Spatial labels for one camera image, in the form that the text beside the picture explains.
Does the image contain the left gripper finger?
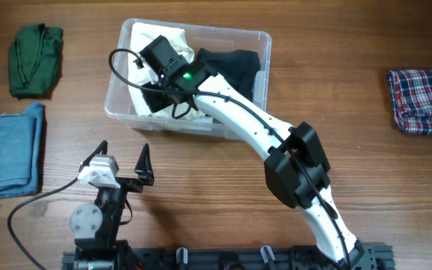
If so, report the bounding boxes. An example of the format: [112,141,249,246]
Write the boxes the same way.
[134,143,155,186]
[79,140,108,171]

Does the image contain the cream white cloth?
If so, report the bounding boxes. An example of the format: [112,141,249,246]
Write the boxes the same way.
[127,22,195,119]

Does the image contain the black cloth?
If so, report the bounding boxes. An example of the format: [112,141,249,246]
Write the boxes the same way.
[196,48,260,101]

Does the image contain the clear plastic storage container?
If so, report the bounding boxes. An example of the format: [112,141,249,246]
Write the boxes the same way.
[104,18,272,140]

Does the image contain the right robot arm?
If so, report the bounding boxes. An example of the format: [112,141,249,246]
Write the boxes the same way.
[139,36,363,269]

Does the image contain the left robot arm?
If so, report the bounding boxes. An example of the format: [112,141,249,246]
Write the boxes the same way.
[61,140,155,270]

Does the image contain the folded blue denim jeans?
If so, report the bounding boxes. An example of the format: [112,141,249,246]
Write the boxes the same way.
[0,102,44,199]

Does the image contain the folded green cloth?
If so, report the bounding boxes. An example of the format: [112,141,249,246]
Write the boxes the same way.
[8,23,64,100]

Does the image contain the folded red plaid cloth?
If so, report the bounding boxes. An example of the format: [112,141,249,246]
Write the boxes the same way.
[386,69,432,136]

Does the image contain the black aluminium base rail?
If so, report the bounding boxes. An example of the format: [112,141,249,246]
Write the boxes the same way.
[61,244,395,270]

